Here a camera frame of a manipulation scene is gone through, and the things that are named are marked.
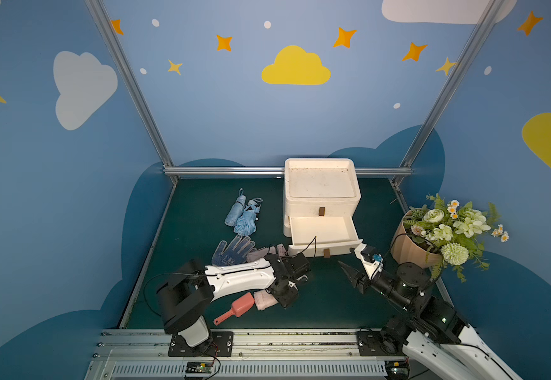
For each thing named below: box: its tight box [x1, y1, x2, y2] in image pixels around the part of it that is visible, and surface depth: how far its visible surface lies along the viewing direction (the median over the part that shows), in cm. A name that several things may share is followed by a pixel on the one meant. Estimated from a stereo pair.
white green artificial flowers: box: [403, 193, 510, 284], surface depth 70 cm
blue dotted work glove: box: [211, 234, 257, 267], surface depth 98 cm
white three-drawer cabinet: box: [282, 157, 364, 258], surface depth 90 cm
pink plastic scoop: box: [213, 292, 255, 326], surface depth 82 cm
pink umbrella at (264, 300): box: [253, 289, 279, 312], surface depth 81 cm
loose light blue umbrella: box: [233, 197, 264, 236], surface depth 101 cm
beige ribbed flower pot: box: [390, 207, 444, 269], surface depth 80 cm
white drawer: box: [288, 215, 364, 258], surface depth 90 cm
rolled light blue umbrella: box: [224, 187, 247, 227], surface depth 107 cm
